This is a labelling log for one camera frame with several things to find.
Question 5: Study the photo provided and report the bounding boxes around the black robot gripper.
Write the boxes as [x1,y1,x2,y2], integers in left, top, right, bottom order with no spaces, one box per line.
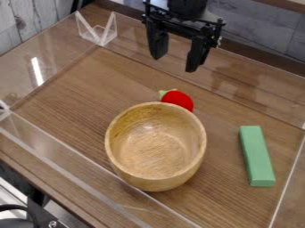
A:
[143,0,226,72]

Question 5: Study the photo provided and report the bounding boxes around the red felt strawberry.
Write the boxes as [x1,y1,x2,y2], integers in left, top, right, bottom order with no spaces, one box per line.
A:
[158,89,194,111]

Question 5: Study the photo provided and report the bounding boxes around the wooden bowl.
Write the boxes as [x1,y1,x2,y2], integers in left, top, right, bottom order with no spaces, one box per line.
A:
[104,102,207,191]

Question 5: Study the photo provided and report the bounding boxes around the green rectangular block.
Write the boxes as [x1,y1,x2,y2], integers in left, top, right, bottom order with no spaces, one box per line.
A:
[239,126,277,187]

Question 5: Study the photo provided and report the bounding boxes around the black metal stand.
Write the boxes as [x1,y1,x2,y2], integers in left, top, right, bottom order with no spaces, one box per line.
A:
[0,188,67,228]

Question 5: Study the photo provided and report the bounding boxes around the clear acrylic corner bracket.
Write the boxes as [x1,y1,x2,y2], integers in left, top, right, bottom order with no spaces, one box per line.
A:
[75,12,118,46]

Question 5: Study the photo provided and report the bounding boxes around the clear acrylic enclosure walls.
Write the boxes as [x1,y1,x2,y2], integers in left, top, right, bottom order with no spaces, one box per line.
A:
[0,15,305,228]

